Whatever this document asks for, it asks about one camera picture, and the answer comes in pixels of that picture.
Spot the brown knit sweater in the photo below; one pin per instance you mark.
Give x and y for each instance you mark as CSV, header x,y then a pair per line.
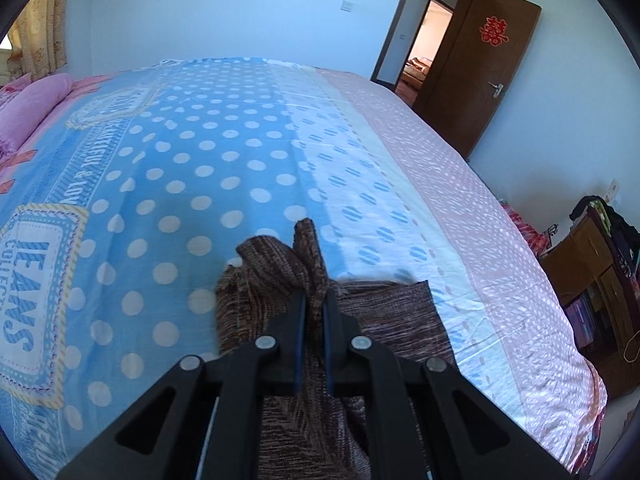
x,y
280,270

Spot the brown door frame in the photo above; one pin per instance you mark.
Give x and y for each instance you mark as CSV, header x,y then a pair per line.
x,y
395,35

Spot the red paper door decoration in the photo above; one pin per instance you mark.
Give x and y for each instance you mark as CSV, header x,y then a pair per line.
x,y
492,31

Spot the white wall socket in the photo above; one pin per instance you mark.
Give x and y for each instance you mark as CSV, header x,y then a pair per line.
x,y
611,189

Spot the yellow patterned curtain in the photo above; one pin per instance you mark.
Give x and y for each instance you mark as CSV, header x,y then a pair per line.
x,y
42,30

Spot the sofa in next room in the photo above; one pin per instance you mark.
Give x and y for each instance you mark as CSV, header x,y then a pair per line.
x,y
415,72

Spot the wooden cabinet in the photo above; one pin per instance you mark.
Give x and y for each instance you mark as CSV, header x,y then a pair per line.
x,y
575,265

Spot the pink folded quilt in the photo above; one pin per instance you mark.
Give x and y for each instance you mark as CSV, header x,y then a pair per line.
x,y
35,105

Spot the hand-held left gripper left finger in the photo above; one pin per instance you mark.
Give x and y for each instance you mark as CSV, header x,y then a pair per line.
x,y
299,330

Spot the dark clothes pile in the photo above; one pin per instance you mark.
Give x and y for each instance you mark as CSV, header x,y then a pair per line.
x,y
617,230

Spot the white wall switch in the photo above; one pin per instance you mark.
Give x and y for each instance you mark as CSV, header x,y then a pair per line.
x,y
347,6

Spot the brown wooden door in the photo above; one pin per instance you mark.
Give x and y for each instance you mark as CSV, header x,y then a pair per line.
x,y
465,85

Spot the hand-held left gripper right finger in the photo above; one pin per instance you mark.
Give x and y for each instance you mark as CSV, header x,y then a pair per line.
x,y
327,330

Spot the blue and pink printed blanket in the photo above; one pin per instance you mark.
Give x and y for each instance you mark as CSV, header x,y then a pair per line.
x,y
200,160

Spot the red checked cloth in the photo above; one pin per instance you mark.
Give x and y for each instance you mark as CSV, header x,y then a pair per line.
x,y
530,235

